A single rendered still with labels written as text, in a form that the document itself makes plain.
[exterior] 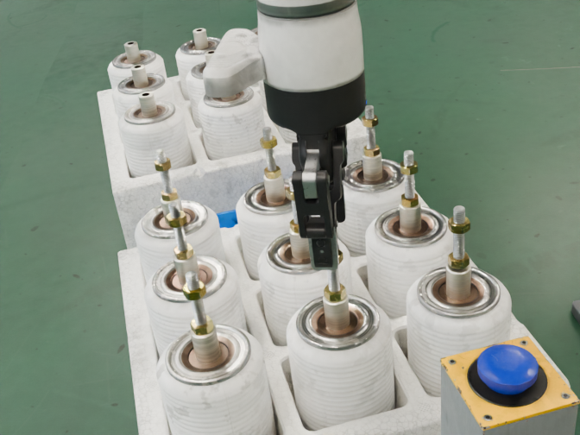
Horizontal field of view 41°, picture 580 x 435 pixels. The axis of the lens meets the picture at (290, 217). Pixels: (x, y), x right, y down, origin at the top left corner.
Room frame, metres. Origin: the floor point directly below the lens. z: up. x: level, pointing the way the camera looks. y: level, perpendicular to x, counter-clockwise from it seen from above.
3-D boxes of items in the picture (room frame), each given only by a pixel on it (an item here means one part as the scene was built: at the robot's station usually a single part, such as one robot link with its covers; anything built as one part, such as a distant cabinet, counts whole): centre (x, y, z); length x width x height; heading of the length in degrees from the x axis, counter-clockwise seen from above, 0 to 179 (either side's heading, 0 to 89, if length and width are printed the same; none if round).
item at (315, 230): (0.50, -0.02, 0.37); 0.03 x 0.01 x 0.05; 168
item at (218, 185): (1.20, 0.09, 0.09); 0.39 x 0.39 x 0.18; 11
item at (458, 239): (0.57, -0.15, 0.31); 0.01 x 0.01 x 0.08
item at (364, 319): (0.54, -0.03, 0.25); 0.08 x 0.08 x 0.01
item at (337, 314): (0.54, -0.03, 0.26); 0.02 x 0.02 x 0.03
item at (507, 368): (0.39, -0.13, 0.32); 0.04 x 0.04 x 0.02
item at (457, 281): (0.57, -0.15, 0.26); 0.02 x 0.02 x 0.03
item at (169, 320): (0.64, 0.11, 0.16); 0.10 x 0.10 x 0.18
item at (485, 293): (0.57, -0.15, 0.25); 0.08 x 0.08 x 0.01
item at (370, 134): (0.80, -0.10, 0.30); 0.01 x 0.01 x 0.08
